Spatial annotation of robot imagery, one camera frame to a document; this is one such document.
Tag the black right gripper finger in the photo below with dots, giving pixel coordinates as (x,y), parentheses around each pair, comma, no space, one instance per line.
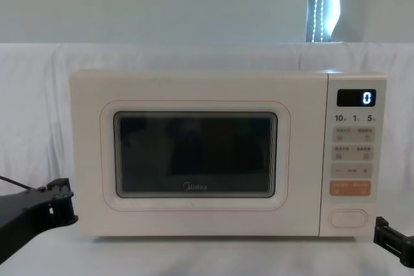
(388,235)

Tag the white table cloth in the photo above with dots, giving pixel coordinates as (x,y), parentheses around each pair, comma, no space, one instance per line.
(39,111)

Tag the cream microwave oven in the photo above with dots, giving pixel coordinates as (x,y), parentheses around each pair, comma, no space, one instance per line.
(194,88)

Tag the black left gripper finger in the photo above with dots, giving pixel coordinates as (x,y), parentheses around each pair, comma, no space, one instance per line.
(63,206)

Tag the white curtain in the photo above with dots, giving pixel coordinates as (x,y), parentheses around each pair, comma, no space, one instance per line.
(161,4)

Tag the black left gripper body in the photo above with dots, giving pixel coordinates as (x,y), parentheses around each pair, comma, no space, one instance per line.
(19,214)

